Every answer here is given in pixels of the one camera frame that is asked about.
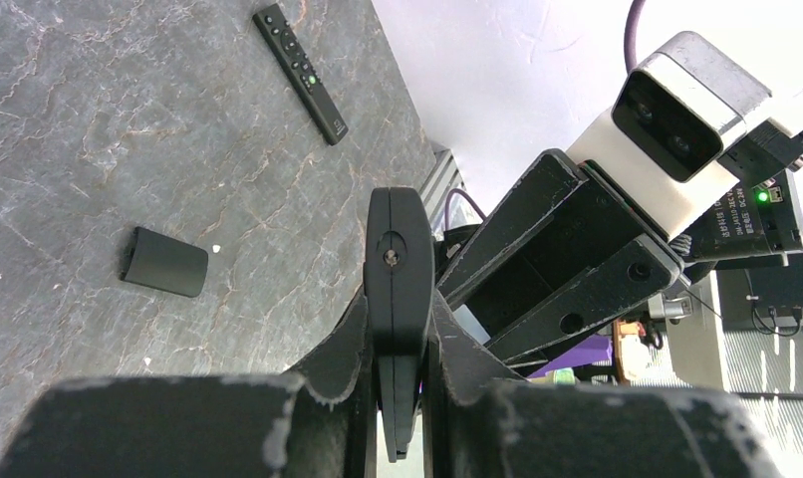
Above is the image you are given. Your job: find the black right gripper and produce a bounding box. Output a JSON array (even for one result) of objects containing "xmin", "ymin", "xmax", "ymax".
[{"xmin": 438, "ymin": 149, "xmax": 683, "ymax": 369}]

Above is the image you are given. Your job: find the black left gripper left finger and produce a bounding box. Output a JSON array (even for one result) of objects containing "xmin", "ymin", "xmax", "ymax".
[{"xmin": 288, "ymin": 290, "xmax": 375, "ymax": 406}]

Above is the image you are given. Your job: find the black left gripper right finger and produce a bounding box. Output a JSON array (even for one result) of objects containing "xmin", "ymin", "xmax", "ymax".
[{"xmin": 430, "ymin": 290, "xmax": 525, "ymax": 406}]

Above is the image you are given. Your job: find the black remote with buttons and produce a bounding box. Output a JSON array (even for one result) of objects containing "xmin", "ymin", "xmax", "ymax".
[{"xmin": 252, "ymin": 4, "xmax": 349, "ymax": 145}]

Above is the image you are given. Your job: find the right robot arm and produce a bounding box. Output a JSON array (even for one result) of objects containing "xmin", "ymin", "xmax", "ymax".
[{"xmin": 437, "ymin": 149, "xmax": 803, "ymax": 373}]

